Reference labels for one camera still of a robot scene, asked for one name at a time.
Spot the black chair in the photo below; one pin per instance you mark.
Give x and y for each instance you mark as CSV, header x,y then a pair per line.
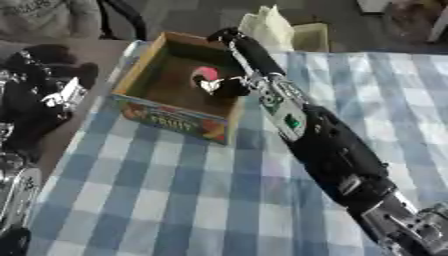
x,y
128,18

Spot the white furniture leg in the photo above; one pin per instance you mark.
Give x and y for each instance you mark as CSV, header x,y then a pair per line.
x,y
438,25

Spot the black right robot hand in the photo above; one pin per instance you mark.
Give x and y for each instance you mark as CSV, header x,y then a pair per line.
x,y
256,53

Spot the tan printed cardboard box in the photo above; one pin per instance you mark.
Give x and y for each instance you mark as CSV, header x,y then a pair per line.
x,y
175,90

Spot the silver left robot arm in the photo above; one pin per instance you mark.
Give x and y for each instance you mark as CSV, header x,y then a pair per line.
x,y
20,186

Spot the white crumpled bag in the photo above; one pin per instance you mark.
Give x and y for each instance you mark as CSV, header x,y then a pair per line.
x,y
268,28

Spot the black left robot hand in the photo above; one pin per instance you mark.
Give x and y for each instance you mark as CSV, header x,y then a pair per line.
x,y
29,103

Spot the person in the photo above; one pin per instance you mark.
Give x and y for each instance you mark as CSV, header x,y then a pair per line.
x,y
46,16

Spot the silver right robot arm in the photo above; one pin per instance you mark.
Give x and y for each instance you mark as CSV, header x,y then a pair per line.
x,y
335,150

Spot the pink round toy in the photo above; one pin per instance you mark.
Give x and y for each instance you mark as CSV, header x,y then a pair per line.
x,y
205,71

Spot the white square bin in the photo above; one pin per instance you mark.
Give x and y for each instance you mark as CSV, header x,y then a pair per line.
x,y
311,37

